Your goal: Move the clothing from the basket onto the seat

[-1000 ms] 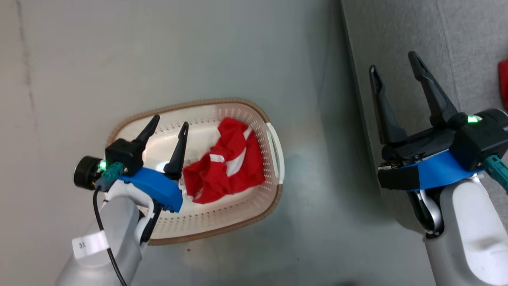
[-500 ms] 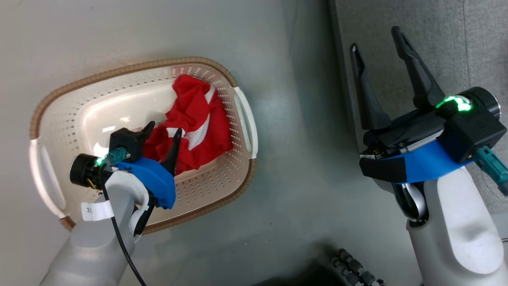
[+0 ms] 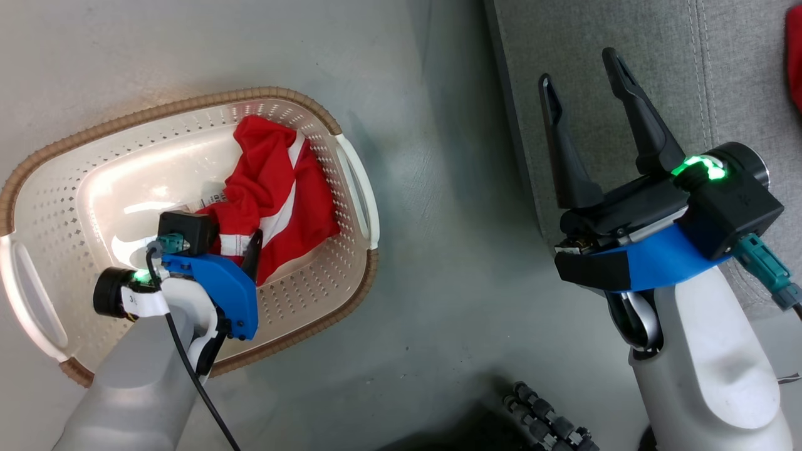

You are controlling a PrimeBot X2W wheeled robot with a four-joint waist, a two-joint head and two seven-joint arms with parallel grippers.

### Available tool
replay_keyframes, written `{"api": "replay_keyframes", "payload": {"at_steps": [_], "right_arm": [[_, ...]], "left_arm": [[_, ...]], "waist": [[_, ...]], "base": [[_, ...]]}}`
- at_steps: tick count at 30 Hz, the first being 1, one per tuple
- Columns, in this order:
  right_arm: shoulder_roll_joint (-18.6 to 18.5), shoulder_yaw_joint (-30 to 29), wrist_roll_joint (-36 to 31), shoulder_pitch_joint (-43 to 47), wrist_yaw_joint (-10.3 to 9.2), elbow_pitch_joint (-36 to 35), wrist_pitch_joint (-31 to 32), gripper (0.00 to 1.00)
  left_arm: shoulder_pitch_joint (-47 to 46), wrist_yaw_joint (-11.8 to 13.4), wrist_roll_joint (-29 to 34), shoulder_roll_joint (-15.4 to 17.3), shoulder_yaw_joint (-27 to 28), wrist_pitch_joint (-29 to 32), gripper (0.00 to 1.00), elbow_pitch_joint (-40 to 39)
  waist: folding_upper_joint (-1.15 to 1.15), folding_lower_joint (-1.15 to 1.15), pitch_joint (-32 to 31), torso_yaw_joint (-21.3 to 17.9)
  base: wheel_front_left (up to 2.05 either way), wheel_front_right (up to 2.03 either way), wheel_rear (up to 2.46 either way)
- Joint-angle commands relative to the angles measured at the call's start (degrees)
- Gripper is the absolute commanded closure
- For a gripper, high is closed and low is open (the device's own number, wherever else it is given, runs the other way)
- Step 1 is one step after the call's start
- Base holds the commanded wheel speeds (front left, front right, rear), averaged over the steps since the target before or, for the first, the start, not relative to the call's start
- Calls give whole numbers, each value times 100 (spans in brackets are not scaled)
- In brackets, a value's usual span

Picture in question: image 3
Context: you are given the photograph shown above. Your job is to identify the black white ribbon cable loop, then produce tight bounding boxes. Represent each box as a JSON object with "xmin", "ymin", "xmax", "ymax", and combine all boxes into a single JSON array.
[{"xmin": 607, "ymin": 290, "xmax": 664, "ymax": 353}]

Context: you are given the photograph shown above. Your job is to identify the teal right camera connector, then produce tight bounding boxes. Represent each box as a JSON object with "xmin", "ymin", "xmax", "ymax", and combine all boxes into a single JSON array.
[{"xmin": 733, "ymin": 235, "xmax": 802, "ymax": 311}]

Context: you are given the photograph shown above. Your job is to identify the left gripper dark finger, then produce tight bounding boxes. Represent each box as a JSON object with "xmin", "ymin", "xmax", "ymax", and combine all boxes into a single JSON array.
[{"xmin": 241, "ymin": 230, "xmax": 264, "ymax": 283}]

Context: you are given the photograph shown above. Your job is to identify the cream perforated laundry basket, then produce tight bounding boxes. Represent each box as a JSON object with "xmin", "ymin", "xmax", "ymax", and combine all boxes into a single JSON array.
[{"xmin": 0, "ymin": 86, "xmax": 381, "ymax": 388}]

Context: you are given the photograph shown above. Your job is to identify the grey fabric sofa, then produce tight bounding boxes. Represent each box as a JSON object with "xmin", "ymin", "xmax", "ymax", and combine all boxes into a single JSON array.
[{"xmin": 486, "ymin": 0, "xmax": 802, "ymax": 326}]

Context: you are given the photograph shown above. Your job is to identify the black segmented flexible legs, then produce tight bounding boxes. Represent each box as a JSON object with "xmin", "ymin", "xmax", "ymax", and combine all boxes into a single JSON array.
[{"xmin": 501, "ymin": 381, "xmax": 599, "ymax": 451}]

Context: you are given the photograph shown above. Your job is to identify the red garment with white stripes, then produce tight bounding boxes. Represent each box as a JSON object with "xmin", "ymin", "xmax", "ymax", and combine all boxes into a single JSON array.
[{"xmin": 199, "ymin": 115, "xmax": 341, "ymax": 287}]

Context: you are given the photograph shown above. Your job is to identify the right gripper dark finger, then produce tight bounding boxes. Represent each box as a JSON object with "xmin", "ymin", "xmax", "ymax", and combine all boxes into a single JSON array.
[
  {"xmin": 601, "ymin": 48, "xmax": 687, "ymax": 176},
  {"xmin": 538, "ymin": 73, "xmax": 605, "ymax": 210}
]

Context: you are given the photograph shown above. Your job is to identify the plain red garment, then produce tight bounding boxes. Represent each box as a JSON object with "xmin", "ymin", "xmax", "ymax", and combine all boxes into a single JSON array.
[{"xmin": 784, "ymin": 5, "xmax": 802, "ymax": 113}]

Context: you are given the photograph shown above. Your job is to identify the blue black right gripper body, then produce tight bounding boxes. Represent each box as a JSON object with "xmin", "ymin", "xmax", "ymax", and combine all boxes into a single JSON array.
[{"xmin": 555, "ymin": 143, "xmax": 770, "ymax": 293}]

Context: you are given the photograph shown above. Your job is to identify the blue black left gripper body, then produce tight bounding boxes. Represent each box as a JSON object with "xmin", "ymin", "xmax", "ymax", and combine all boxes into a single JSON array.
[{"xmin": 93, "ymin": 254, "xmax": 259, "ymax": 341}]

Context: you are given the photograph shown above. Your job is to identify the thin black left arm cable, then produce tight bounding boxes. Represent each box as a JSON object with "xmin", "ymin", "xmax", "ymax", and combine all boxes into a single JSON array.
[{"xmin": 145, "ymin": 247, "xmax": 242, "ymax": 451}]

